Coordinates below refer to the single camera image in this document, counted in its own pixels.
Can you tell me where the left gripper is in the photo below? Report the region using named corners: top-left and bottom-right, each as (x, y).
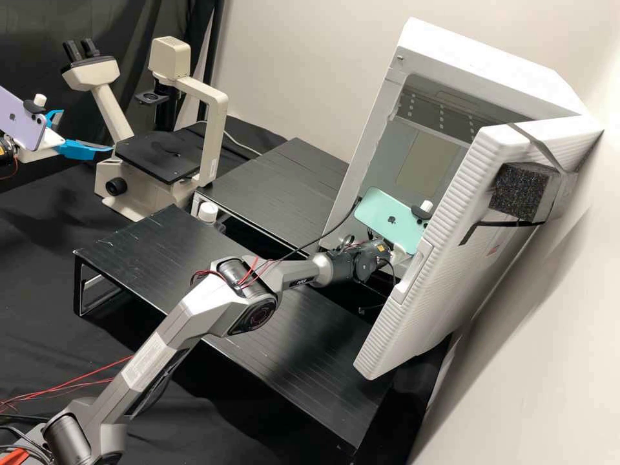
top-left (18, 110), bottom-right (116, 163)

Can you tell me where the cream microscope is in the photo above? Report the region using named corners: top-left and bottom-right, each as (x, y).
top-left (61, 37), bottom-right (229, 222)

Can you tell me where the black platform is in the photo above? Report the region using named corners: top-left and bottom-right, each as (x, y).
top-left (72, 203), bottom-right (393, 449)
top-left (192, 137), bottom-right (351, 249)

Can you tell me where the white incubator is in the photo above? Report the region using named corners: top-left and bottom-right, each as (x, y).
top-left (321, 17), bottom-right (590, 301)

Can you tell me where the incubator door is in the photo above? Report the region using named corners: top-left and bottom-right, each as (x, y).
top-left (352, 116), bottom-right (606, 381)

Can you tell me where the left wrist camera phone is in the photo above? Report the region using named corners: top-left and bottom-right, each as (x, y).
top-left (0, 86), bottom-right (49, 152)

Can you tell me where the wrist camera phone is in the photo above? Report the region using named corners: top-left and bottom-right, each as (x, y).
top-left (0, 86), bottom-right (49, 152)
top-left (352, 186), bottom-right (435, 258)

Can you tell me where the white cable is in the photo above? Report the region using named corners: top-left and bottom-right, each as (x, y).
top-left (225, 133), bottom-right (264, 157)

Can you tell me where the red wire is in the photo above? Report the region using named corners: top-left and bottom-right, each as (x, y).
top-left (0, 356), bottom-right (135, 406)

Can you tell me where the black cable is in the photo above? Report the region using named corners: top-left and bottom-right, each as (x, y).
top-left (271, 195), bottom-right (364, 258)

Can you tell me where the right wrist camera phone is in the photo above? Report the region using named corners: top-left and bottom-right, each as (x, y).
top-left (352, 186), bottom-right (435, 258)

